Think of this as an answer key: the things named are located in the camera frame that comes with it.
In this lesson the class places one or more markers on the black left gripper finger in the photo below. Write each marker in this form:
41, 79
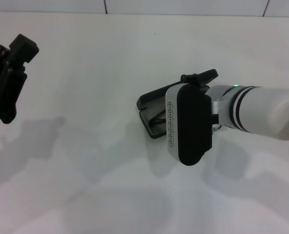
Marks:
23, 50

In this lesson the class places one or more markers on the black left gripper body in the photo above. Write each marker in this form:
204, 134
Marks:
3, 95

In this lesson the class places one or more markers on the black glasses case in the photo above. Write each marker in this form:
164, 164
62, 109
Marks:
151, 100

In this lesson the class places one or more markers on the black glasses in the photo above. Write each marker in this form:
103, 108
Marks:
158, 120

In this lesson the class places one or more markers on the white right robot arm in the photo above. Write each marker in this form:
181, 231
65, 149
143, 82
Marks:
261, 109

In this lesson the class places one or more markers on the right gripper silver plug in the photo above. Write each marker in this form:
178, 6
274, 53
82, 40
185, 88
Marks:
215, 128

